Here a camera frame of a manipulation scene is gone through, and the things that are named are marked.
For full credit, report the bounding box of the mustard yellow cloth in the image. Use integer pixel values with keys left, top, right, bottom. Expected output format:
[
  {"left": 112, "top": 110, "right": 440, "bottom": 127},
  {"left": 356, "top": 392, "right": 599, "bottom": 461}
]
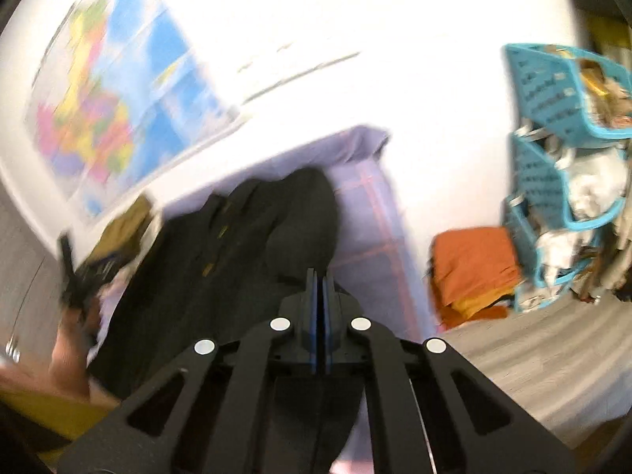
[{"left": 0, "top": 385, "right": 117, "bottom": 457}]

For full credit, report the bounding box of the olive green cloth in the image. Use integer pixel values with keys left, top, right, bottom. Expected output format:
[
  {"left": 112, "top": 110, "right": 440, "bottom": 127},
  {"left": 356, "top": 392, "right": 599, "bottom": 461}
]
[{"left": 86, "top": 195, "right": 165, "bottom": 267}]

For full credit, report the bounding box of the orange cloth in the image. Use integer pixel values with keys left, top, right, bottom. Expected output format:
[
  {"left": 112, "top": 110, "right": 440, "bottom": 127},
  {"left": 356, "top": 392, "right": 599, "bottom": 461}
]
[{"left": 427, "top": 227, "right": 525, "bottom": 331}]

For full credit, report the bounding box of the black garment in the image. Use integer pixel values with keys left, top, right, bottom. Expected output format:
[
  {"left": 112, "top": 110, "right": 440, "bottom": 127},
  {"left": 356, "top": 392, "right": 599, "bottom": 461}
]
[{"left": 88, "top": 167, "right": 363, "bottom": 460}]

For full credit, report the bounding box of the grey cabinet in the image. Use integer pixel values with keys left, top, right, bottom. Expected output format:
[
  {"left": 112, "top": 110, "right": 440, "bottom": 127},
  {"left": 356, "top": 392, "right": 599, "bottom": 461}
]
[{"left": 0, "top": 196, "right": 67, "bottom": 361}]

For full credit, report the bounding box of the person's left forearm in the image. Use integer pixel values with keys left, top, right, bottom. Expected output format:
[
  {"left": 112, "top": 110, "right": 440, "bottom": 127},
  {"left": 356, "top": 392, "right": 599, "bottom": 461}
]
[{"left": 49, "top": 306, "right": 122, "bottom": 406}]

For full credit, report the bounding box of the colourful wall map poster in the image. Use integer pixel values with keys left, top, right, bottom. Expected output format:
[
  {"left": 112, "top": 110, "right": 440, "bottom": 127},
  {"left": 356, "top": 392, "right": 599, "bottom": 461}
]
[{"left": 22, "top": 0, "right": 243, "bottom": 220}]

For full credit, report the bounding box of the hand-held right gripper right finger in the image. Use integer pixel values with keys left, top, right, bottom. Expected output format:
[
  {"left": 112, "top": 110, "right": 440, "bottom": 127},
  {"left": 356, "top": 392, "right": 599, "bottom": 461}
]
[{"left": 324, "top": 276, "right": 578, "bottom": 474}]

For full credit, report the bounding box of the purple plaid bed sheet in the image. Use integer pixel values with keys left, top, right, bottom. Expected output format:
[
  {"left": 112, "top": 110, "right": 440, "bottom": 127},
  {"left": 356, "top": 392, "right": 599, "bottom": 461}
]
[{"left": 89, "top": 126, "right": 438, "bottom": 474}]

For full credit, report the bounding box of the teal plastic basket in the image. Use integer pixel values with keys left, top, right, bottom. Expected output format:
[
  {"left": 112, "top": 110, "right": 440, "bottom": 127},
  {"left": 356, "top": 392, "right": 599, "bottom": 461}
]
[
  {"left": 511, "top": 133, "right": 628, "bottom": 232},
  {"left": 504, "top": 202, "right": 609, "bottom": 313},
  {"left": 502, "top": 43, "right": 632, "bottom": 148}
]

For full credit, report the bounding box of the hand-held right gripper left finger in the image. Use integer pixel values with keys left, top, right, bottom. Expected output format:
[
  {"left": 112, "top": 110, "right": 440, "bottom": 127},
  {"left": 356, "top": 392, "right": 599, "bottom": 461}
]
[{"left": 56, "top": 269, "right": 325, "bottom": 474}]

